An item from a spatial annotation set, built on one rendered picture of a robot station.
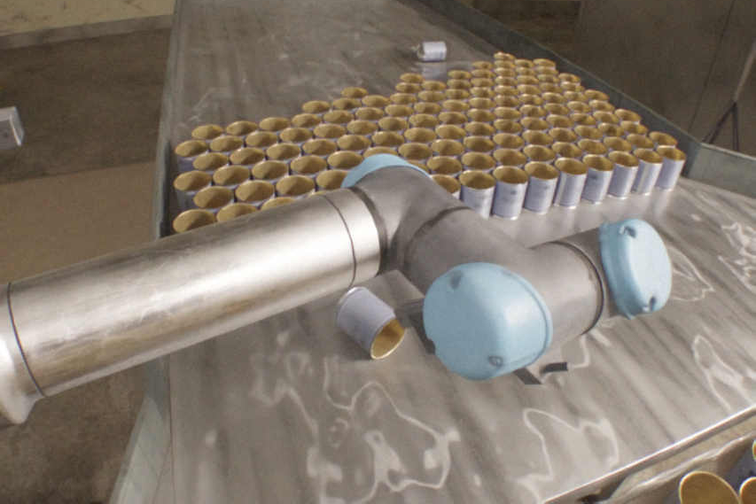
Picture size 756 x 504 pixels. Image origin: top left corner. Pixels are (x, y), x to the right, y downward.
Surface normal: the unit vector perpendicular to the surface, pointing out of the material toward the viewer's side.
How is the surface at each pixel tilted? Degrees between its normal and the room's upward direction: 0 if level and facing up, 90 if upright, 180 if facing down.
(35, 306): 24
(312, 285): 94
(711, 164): 90
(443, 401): 0
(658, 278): 45
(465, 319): 80
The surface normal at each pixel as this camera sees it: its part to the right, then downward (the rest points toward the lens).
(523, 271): 0.22, -0.80
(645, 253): 0.51, -0.25
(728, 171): -0.46, 0.51
